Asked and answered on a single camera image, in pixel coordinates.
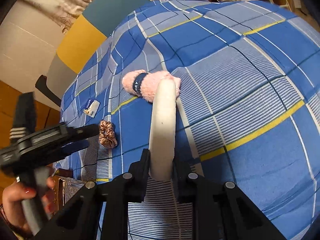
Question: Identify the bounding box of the blue plaid bed sheet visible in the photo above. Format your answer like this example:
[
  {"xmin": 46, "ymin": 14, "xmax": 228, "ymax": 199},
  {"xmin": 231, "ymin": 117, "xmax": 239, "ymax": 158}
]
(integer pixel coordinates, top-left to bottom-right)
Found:
[{"xmin": 54, "ymin": 0, "xmax": 319, "ymax": 239}]

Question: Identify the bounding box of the ornate silver tissue box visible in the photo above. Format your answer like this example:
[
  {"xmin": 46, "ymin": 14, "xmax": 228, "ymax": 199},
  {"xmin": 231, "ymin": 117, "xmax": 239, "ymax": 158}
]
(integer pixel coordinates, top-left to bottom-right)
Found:
[{"xmin": 49, "ymin": 168, "xmax": 85, "ymax": 216}]

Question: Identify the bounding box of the pink towel blue band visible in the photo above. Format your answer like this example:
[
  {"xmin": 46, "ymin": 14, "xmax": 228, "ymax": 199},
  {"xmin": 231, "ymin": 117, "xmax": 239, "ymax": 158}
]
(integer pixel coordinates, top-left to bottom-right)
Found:
[{"xmin": 121, "ymin": 69, "xmax": 181, "ymax": 102}]

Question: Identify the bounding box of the black rolled mat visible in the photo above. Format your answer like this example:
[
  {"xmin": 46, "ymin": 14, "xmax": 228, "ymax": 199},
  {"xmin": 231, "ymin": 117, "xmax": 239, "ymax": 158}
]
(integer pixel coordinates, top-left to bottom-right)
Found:
[{"xmin": 35, "ymin": 75, "xmax": 61, "ymax": 107}]

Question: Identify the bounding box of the white foam sheet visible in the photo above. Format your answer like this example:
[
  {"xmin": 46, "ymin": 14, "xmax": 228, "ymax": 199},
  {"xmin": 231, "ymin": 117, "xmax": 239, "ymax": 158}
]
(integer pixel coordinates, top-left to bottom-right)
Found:
[{"xmin": 149, "ymin": 79, "xmax": 176, "ymax": 181}]

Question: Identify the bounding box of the brown satin scrunchie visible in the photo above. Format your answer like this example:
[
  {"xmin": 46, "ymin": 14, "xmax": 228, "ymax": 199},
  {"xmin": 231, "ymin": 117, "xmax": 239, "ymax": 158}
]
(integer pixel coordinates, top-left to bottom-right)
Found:
[{"xmin": 99, "ymin": 120, "xmax": 118, "ymax": 149}]

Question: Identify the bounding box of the blue tempo tissue pack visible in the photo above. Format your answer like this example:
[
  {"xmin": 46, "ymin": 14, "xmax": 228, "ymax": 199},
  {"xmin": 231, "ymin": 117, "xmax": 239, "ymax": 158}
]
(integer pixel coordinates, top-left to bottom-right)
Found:
[{"xmin": 83, "ymin": 99, "xmax": 100, "ymax": 118}]

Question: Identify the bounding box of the grey yellow blue headboard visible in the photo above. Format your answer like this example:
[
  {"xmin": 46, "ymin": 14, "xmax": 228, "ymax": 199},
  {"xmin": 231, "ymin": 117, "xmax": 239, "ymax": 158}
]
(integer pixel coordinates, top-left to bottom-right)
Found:
[{"xmin": 45, "ymin": 0, "xmax": 149, "ymax": 99}]

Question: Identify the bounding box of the person left hand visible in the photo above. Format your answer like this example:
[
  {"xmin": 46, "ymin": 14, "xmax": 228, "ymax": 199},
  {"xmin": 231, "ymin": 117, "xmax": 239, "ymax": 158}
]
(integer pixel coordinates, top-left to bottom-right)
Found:
[{"xmin": 2, "ymin": 177, "xmax": 57, "ymax": 233}]

